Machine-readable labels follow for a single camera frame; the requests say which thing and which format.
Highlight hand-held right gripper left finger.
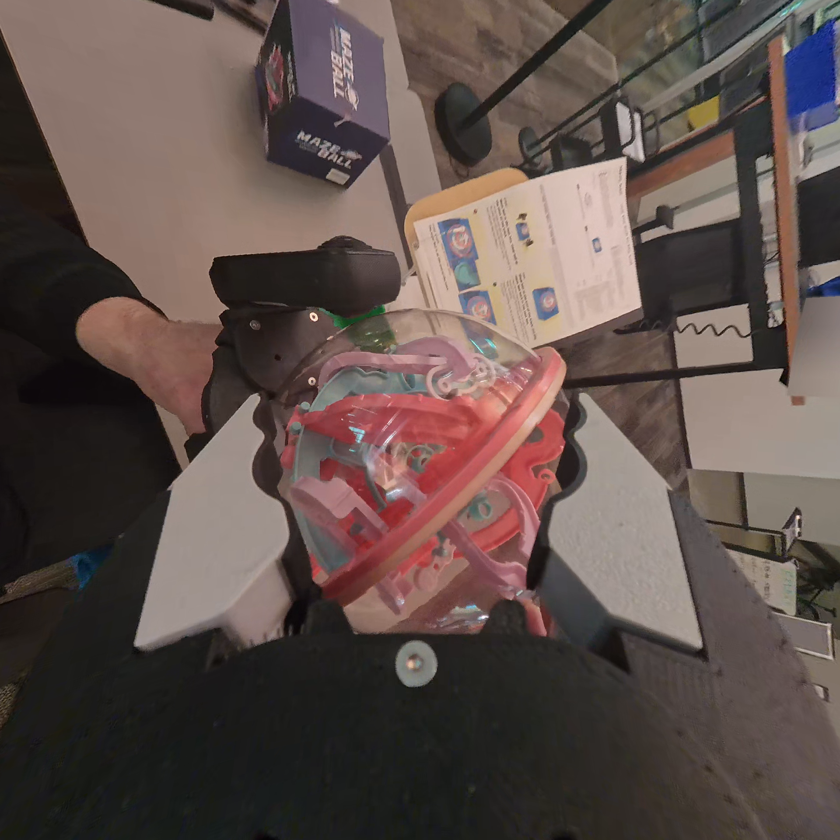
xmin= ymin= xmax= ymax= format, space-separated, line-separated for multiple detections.
xmin=133 ymin=392 xmax=316 ymax=652

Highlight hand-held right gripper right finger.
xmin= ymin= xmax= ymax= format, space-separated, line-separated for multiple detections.
xmin=527 ymin=391 xmax=704 ymax=654

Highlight clear red maze ball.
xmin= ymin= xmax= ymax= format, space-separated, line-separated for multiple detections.
xmin=276 ymin=308 xmax=571 ymax=634

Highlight person's left hand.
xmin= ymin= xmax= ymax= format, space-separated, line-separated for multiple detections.
xmin=75 ymin=298 xmax=224 ymax=435

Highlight wooden tilting book stand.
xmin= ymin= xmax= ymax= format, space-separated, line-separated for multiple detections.
xmin=403 ymin=167 xmax=531 ymax=290

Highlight blue cardboard box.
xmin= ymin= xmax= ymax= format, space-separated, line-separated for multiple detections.
xmin=255 ymin=0 xmax=392 ymax=190

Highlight black pole stand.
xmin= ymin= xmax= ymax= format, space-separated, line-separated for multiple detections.
xmin=434 ymin=0 xmax=621 ymax=167

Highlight printed instruction sheet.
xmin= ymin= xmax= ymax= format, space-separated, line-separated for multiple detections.
xmin=413 ymin=156 xmax=644 ymax=343

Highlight wooden shelf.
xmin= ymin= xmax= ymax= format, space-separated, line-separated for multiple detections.
xmin=626 ymin=36 xmax=805 ymax=395

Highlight blue storage bin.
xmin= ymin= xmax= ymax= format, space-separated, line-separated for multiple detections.
xmin=784 ymin=26 xmax=840 ymax=135

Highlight black coiled cable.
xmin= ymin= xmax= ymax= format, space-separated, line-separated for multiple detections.
xmin=676 ymin=320 xmax=756 ymax=340

